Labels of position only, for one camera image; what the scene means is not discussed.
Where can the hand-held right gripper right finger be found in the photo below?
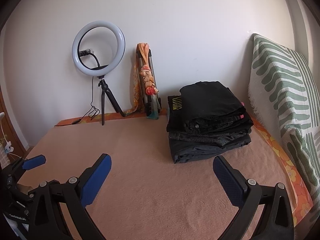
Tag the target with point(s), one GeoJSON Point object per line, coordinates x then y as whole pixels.
{"type": "Point", "coordinates": [227, 180]}

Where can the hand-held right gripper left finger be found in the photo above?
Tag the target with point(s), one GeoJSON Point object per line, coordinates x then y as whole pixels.
{"type": "Point", "coordinates": [96, 180]}

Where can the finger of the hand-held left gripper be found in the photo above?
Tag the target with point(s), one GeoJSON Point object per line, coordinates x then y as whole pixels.
{"type": "Point", "coordinates": [33, 161]}

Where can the dark folded pants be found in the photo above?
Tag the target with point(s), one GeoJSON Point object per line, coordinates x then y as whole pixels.
{"type": "Point", "coordinates": [195, 152]}

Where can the grey patterned folded pants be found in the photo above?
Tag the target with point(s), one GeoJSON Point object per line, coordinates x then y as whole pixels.
{"type": "Point", "coordinates": [200, 138]}

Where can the black pants with pink trim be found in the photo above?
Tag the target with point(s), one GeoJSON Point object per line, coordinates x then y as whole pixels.
{"type": "Point", "coordinates": [220, 125]}

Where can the white clip holder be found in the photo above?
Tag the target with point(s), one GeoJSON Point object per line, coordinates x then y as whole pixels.
{"type": "Point", "coordinates": [8, 147]}

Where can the black mini tripod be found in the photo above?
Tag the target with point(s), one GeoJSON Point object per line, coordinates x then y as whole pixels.
{"type": "Point", "coordinates": [103, 105]}

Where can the black garment with yellow print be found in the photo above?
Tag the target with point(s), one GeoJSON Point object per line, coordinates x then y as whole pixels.
{"type": "Point", "coordinates": [175, 115]}

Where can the teal cloth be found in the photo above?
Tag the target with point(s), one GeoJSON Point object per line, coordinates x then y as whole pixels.
{"type": "Point", "coordinates": [155, 113]}

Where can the green striped pillow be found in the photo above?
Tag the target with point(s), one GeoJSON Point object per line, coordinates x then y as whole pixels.
{"type": "Point", "coordinates": [280, 80]}

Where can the folded tripod with orange scarf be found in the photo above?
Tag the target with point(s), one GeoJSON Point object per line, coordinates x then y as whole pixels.
{"type": "Point", "coordinates": [146, 73]}

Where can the folded silver tripod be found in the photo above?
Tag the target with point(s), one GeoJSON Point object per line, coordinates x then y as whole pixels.
{"type": "Point", "coordinates": [151, 62]}

